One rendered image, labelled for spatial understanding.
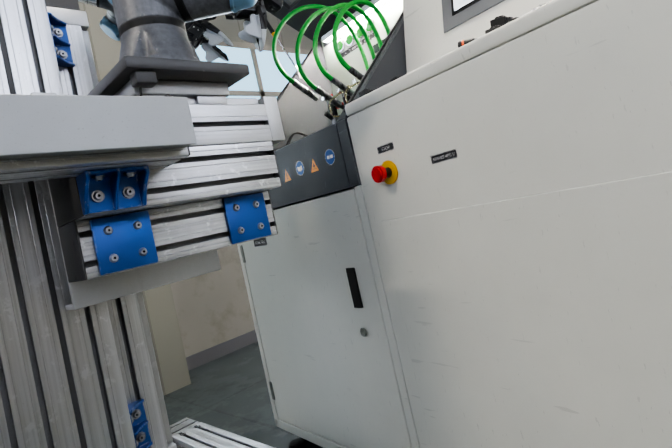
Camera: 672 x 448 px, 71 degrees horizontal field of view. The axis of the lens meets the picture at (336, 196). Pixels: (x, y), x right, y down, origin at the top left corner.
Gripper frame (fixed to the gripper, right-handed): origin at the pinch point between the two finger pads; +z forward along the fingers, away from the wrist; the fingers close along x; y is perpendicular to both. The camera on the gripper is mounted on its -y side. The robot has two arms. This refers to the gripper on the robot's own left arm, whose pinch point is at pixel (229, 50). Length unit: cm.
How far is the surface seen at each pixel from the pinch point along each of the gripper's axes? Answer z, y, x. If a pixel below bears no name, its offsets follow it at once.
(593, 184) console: 72, 42, 81
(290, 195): 40, 34, 7
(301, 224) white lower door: 47, 40, 7
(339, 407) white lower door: 83, 75, -5
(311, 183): 42, 33, 18
